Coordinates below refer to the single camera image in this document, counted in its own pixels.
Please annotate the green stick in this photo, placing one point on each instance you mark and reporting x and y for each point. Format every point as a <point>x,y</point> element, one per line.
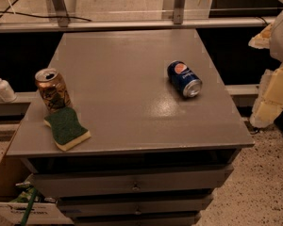
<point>29,207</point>

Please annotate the top grey drawer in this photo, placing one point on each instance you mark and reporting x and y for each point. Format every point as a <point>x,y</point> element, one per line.
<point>130,181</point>

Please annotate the white cardboard box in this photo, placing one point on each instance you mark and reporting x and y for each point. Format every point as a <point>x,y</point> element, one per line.
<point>12,213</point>

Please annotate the middle grey drawer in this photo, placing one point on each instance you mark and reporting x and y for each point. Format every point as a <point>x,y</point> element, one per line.
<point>135,205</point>

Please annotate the green and yellow sponge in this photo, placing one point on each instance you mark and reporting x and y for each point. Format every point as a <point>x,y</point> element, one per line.
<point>66,129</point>

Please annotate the grey drawer cabinet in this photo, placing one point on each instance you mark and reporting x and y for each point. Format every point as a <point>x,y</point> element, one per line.
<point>121,92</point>

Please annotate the blue Pepsi can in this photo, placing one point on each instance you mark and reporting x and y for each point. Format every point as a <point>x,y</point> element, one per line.
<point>185,81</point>

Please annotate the grey metal rail frame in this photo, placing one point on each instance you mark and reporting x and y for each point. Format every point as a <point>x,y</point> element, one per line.
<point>75,15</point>

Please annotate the grey drawer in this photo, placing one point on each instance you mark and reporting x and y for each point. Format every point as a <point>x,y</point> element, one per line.
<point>130,181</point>
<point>135,205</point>

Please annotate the orange soda can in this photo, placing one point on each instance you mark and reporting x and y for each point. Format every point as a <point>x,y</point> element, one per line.
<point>52,89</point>

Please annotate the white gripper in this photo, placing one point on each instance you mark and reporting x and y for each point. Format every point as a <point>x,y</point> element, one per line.
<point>282,37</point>

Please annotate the white pump bottle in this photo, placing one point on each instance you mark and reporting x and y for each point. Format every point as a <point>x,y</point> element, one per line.
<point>7,94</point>

